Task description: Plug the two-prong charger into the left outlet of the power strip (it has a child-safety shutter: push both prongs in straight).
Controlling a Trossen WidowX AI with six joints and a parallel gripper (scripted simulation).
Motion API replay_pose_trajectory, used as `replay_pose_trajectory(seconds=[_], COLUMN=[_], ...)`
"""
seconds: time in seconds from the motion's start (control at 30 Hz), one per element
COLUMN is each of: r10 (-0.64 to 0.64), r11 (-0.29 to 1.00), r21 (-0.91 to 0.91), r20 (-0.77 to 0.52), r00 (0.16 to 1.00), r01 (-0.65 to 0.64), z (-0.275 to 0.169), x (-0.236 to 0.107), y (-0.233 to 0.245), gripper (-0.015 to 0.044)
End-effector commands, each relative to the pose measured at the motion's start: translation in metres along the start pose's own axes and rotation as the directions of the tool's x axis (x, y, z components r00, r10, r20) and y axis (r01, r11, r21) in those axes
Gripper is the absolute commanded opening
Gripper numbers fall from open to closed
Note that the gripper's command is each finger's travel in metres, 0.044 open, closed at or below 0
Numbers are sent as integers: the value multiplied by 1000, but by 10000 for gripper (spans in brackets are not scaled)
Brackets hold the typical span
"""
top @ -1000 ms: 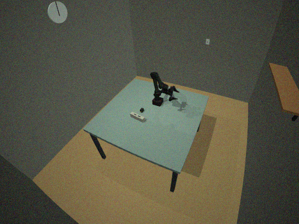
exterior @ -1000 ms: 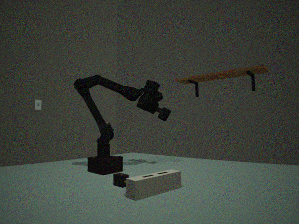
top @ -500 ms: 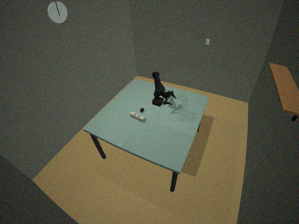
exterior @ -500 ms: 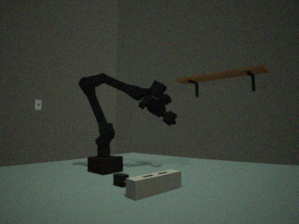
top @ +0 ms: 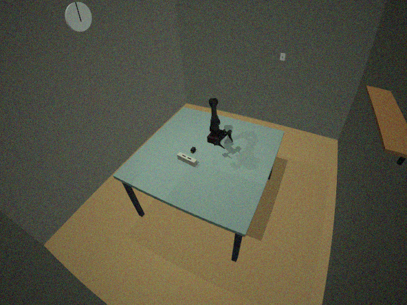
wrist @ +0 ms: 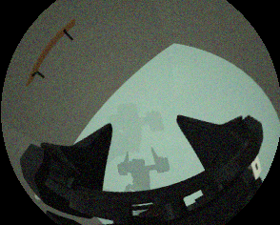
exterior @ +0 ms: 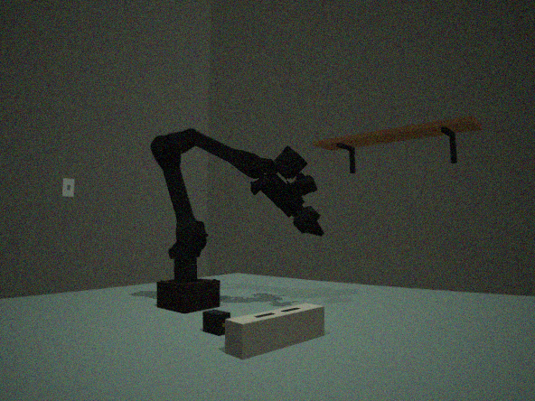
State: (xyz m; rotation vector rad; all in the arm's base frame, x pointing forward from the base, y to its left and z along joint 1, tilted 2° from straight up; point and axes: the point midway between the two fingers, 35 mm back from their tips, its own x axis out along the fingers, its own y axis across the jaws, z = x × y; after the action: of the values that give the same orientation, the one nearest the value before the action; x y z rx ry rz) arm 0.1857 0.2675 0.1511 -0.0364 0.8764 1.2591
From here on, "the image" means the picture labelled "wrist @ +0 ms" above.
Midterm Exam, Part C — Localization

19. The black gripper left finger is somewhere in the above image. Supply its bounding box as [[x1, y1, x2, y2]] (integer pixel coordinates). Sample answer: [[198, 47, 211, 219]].
[[40, 123, 112, 191]]

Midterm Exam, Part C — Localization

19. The cream power strip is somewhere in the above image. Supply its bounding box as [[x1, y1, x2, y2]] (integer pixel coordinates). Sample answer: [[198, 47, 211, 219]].
[[248, 156, 261, 180]]

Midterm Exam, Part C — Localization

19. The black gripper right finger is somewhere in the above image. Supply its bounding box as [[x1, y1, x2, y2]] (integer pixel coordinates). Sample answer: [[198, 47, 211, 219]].
[[177, 114, 242, 170]]

